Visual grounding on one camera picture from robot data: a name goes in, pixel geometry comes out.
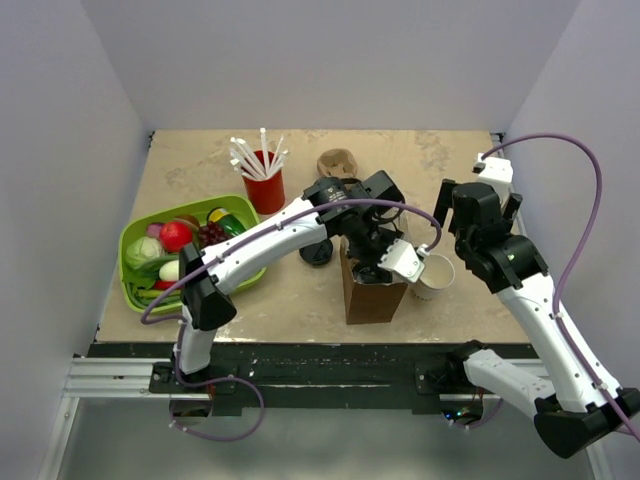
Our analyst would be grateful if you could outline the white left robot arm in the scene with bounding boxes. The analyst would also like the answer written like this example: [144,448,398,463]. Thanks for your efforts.
[171,171,404,392]

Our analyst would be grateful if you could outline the green toy cabbage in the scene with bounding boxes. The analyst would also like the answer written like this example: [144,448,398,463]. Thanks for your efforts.
[124,236,166,272]

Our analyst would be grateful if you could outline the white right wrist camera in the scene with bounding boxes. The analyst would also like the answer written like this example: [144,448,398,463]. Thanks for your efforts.
[473,153,514,198]

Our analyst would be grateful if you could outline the white paper cup stack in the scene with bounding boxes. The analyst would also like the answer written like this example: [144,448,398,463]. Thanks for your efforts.
[411,253,455,301]

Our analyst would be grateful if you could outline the red toy apple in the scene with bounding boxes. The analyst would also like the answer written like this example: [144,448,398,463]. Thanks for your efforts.
[159,221,193,253]

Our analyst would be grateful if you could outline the black coffee lid on table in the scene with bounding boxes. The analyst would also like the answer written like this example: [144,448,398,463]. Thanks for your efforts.
[299,239,334,267]

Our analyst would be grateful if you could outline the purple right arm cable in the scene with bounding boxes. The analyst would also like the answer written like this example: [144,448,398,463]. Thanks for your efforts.
[472,132,640,441]

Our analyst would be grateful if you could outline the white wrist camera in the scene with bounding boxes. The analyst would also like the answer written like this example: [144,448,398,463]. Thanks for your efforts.
[473,153,514,198]
[377,239,430,284]

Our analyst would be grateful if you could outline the black coffee lid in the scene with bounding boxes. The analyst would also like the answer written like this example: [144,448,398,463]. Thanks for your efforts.
[353,266,393,285]
[299,239,334,267]

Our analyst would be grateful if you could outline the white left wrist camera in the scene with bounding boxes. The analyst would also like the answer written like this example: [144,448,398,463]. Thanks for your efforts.
[377,239,430,284]

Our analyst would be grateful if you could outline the brown paper bag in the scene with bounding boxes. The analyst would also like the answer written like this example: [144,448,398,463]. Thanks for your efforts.
[339,239,407,325]

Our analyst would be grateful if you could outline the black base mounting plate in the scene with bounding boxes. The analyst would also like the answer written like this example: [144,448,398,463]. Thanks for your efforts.
[87,341,556,417]

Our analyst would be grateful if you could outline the white toy radish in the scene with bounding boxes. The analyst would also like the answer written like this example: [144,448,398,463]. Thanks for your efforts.
[158,260,180,282]

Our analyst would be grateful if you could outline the green plastic tray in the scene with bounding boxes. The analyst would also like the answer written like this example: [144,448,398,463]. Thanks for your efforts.
[119,195,260,313]

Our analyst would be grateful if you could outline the red cup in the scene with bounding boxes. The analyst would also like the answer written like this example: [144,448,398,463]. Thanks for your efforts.
[243,170,286,215]

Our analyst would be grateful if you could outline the toy purple grapes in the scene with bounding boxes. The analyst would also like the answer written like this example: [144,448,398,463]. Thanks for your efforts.
[196,222,232,248]

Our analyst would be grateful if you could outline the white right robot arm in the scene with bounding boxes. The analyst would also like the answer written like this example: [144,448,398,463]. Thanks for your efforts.
[434,179,639,459]

